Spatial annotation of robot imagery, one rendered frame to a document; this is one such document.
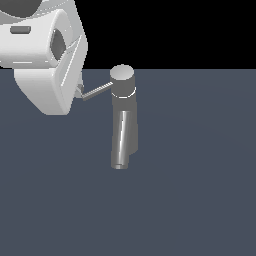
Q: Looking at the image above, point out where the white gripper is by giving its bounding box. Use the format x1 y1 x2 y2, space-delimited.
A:
13 34 89 117

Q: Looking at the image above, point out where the grey faucet handle with lever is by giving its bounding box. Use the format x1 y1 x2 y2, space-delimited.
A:
81 64 137 102

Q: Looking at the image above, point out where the grey metal faucet body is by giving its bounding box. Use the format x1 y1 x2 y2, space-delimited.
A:
110 92 140 171

